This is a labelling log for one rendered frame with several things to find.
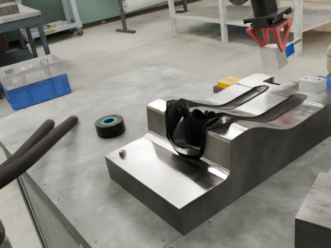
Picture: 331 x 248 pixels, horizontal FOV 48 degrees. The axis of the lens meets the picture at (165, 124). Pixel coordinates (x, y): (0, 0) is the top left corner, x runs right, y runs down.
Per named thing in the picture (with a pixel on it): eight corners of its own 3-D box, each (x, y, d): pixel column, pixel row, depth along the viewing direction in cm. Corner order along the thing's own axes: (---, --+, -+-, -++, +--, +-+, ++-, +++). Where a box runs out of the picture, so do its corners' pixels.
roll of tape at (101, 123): (99, 141, 100) (96, 130, 98) (95, 129, 107) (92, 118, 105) (128, 133, 101) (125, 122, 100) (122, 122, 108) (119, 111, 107)
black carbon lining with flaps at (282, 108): (259, 91, 97) (258, 56, 93) (314, 105, 85) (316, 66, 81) (153, 143, 80) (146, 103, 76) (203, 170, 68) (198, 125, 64)
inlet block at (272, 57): (293, 48, 102) (289, 29, 99) (310, 48, 98) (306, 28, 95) (263, 69, 96) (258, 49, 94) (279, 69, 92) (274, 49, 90)
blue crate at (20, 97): (62, 83, 416) (56, 65, 406) (73, 93, 383) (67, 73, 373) (7, 100, 392) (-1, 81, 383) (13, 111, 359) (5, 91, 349)
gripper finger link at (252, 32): (273, 57, 90) (265, 19, 86) (251, 56, 96) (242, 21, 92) (290, 46, 93) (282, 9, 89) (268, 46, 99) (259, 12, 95)
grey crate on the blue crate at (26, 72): (57, 66, 407) (53, 52, 400) (67, 74, 373) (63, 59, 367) (0, 82, 383) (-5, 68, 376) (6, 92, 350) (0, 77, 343)
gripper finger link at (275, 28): (282, 57, 88) (274, 19, 84) (259, 56, 94) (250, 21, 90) (299, 45, 91) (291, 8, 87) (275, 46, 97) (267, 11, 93)
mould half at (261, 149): (257, 102, 108) (255, 57, 102) (344, 126, 88) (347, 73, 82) (110, 178, 83) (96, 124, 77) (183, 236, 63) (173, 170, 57)
